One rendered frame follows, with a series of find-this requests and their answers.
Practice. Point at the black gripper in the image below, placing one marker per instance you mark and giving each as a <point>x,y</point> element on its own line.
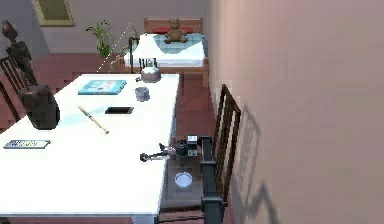
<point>181,148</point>

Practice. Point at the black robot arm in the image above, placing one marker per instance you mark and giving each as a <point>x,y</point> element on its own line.
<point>208,181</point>

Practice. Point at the white round ashtray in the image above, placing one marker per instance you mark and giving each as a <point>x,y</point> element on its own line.
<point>183,180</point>

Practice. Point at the black phone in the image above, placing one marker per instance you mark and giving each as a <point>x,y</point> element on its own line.
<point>119,110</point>

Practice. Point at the white table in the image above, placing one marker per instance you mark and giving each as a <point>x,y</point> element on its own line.
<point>100,166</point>

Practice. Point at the wooden baseball bat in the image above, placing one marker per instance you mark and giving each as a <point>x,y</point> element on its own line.
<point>93,119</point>

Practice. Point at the silver kettle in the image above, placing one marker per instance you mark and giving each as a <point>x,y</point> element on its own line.
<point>150,75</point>

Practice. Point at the dark brown wooden chair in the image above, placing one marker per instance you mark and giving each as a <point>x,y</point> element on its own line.
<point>10,78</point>
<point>230,115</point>

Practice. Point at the blue book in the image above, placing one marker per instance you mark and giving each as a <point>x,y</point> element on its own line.
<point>101,87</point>

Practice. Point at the wooden bed with white sheet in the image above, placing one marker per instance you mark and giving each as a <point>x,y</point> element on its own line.
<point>166,53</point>

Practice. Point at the brown teddy bear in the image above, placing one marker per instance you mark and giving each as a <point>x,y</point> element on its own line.
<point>175,32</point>

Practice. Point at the red pillow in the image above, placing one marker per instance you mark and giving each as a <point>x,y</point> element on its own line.
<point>160,30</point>

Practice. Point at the green house plant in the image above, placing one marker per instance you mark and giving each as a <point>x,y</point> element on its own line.
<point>101,40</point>

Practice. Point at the black lumpy bag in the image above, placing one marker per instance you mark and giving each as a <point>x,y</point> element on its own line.
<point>40,108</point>

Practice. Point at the grey remote control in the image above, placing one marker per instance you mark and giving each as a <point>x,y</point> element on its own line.
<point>26,144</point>

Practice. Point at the dark figure statue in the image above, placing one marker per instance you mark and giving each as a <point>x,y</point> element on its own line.
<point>18,50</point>

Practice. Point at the olive framed picture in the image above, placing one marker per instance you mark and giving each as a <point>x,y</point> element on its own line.
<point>53,11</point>

